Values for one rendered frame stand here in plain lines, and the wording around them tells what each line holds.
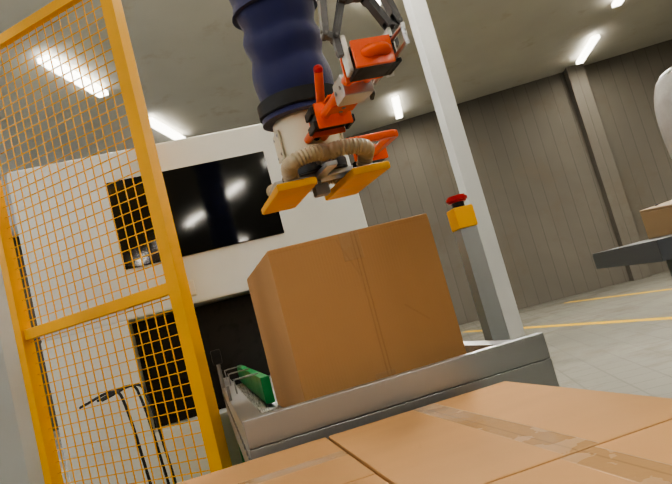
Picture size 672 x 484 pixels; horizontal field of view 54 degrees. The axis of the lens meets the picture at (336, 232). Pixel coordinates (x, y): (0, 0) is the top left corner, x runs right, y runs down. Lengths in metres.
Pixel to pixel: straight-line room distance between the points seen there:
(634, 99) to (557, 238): 2.87
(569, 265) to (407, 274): 11.10
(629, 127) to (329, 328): 11.90
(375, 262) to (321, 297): 0.15
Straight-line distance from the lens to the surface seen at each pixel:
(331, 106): 1.42
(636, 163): 13.10
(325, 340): 1.52
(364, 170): 1.63
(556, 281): 12.59
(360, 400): 1.45
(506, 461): 0.88
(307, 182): 1.59
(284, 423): 1.43
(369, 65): 1.19
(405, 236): 1.59
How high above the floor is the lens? 0.77
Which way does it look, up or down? 7 degrees up
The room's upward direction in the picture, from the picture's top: 15 degrees counter-clockwise
